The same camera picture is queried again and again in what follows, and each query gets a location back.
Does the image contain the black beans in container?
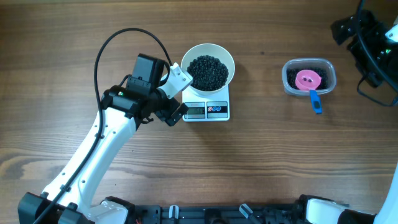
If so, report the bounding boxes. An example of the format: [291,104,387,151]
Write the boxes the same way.
[287,67,329,90]

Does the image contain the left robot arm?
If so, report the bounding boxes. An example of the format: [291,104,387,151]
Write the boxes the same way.
[18,54,193,223]

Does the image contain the white bowl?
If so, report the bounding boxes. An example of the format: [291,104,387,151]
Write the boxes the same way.
[181,44,235,95]

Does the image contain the black beans in bowl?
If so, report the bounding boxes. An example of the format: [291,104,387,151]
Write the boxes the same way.
[187,55,229,91]

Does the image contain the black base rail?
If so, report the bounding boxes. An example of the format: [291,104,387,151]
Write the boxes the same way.
[73,203,352,224]

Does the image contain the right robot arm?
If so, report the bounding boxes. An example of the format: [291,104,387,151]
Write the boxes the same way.
[300,5,397,223]

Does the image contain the pink scoop blue handle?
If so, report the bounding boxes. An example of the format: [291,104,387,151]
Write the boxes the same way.
[295,70,323,114]

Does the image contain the white digital kitchen scale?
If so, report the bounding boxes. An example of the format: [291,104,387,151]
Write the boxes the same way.
[182,86,230,122]

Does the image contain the clear plastic bean container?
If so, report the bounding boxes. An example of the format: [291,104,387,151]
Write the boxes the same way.
[282,58,336,96]

